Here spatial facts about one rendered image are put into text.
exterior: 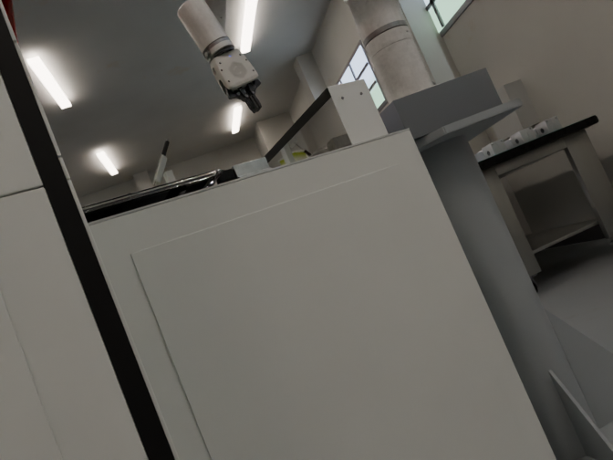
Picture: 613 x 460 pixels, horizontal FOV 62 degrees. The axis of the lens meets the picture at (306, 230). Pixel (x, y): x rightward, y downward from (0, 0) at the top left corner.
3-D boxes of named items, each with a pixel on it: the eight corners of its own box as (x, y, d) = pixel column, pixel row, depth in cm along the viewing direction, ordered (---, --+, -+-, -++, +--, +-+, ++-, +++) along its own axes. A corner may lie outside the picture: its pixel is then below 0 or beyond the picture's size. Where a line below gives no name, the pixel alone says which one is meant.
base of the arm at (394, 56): (424, 109, 142) (399, 48, 143) (465, 78, 124) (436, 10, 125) (368, 128, 135) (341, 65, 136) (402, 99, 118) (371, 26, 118)
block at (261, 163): (237, 177, 107) (232, 164, 108) (233, 182, 110) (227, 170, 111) (270, 168, 111) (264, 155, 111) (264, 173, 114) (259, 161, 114)
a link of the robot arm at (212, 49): (205, 43, 132) (212, 53, 132) (233, 33, 137) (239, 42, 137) (198, 60, 140) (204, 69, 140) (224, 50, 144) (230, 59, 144)
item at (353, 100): (356, 151, 99) (327, 86, 100) (261, 223, 147) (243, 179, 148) (391, 140, 103) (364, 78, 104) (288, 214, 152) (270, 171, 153)
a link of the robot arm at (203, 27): (207, 60, 143) (200, 50, 134) (181, 21, 143) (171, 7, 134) (232, 44, 143) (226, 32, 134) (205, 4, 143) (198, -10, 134)
